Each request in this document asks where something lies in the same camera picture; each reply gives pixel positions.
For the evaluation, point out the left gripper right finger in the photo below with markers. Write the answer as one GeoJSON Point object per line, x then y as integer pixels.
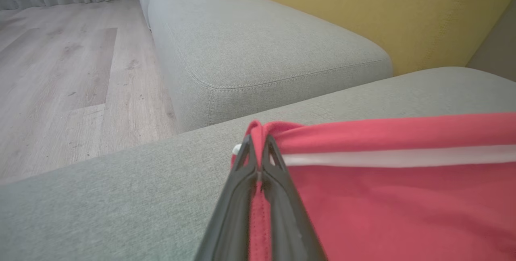
{"type": "Point", "coordinates": [288, 220]}

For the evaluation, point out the red garment with white stripe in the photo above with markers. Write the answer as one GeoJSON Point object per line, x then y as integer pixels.
{"type": "Point", "coordinates": [383, 212]}

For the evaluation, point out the large grey sofa seat cushion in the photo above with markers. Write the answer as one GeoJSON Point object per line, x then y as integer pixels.
{"type": "Point", "coordinates": [100, 212]}

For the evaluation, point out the taupe sofa back panel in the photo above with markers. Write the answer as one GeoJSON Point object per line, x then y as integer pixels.
{"type": "Point", "coordinates": [500, 47]}

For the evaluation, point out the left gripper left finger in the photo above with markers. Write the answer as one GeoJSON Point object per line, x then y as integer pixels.
{"type": "Point", "coordinates": [231, 220]}

